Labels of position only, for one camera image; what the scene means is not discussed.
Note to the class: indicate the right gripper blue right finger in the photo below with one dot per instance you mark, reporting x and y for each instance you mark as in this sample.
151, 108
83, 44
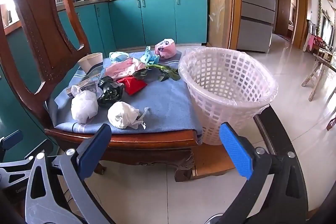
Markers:
239, 155

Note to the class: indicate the white plastic bag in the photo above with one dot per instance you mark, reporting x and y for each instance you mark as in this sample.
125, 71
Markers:
84, 105
122, 115

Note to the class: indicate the wooden bench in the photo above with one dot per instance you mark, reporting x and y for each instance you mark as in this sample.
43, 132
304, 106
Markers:
316, 74

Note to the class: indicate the teal kitchen cabinets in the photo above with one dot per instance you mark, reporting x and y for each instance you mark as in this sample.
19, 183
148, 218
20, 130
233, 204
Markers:
118, 25

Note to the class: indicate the dark green foil bag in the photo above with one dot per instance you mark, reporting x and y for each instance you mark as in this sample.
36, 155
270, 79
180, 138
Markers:
112, 92

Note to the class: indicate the light blue cloth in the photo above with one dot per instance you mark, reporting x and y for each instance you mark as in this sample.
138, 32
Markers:
148, 58

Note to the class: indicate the white plastic trash basket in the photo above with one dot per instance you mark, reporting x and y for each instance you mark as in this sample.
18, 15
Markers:
225, 86

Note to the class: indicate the pink tissue pack wrapper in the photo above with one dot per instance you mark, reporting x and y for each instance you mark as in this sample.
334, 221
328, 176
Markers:
165, 49

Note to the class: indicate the blue striped seat cloth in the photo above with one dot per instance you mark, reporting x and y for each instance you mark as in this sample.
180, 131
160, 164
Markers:
168, 102

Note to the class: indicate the red plastic bag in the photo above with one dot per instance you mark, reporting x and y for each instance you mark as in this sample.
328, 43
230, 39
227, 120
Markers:
132, 85

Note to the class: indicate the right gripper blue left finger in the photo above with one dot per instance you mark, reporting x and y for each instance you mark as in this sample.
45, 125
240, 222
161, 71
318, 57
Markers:
90, 152

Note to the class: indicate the paper cup with blue waves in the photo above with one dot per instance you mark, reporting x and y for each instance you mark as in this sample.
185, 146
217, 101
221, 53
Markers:
90, 62

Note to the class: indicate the light blue face mask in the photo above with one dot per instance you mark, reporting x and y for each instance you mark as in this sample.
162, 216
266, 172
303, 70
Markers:
118, 56

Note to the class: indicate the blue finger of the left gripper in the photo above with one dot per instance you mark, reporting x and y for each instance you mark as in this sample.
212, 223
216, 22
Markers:
9, 141

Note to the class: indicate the large pink printed bag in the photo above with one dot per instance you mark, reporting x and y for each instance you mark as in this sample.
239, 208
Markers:
125, 68

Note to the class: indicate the green vegetable leaves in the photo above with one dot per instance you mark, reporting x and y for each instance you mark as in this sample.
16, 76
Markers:
164, 72

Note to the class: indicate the clear printed plastic wrapper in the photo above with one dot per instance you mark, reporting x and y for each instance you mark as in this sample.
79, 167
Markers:
88, 84

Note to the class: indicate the grey refrigerator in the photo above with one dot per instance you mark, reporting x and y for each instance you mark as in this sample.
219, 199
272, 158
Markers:
256, 25

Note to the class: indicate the white plastic bag front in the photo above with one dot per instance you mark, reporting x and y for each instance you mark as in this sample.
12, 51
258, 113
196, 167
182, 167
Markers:
122, 115

